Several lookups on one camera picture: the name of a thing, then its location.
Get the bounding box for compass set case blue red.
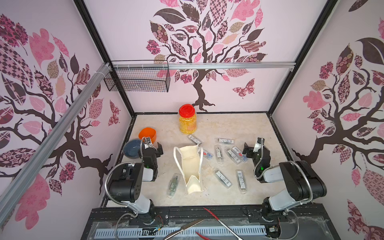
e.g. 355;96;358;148
231;146;248;163

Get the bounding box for cream canvas tote bag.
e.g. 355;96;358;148
173;145;204;195

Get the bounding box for compass set case red label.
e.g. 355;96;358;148
198;149;214;160

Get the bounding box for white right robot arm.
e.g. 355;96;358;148
243;138;327;222

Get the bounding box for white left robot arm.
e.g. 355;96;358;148
104;137;164;218

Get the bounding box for green compass set case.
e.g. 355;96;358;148
167;173;182;198

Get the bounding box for dark blue bowl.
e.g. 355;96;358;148
123;139;141;159

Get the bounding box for orange plastic cup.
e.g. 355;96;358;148
139;128;157;143

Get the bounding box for red-lid jar yellow flakes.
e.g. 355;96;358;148
179;104;197;135

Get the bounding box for black wire basket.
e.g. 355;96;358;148
104;60;171;93

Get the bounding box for white slotted cable duct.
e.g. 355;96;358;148
94;225;268;240

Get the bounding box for aluminium rail back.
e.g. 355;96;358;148
113;62;296;70

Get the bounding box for aluminium rail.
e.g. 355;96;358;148
113;62;296;70
1;63;112;224

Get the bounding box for red cable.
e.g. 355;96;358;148
195;206;244;240

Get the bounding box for aluminium rail left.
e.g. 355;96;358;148
1;63;112;224

